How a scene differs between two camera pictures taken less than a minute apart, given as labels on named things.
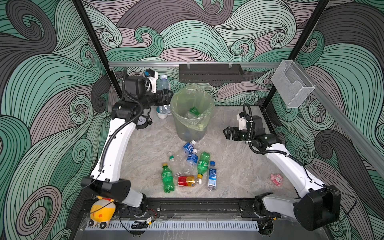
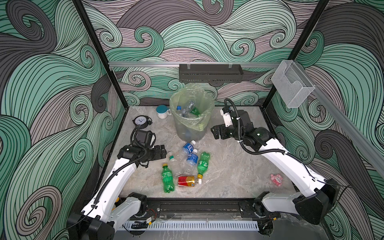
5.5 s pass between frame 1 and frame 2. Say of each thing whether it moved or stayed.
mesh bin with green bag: stayed
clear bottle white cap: moved
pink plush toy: stayed
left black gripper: moved
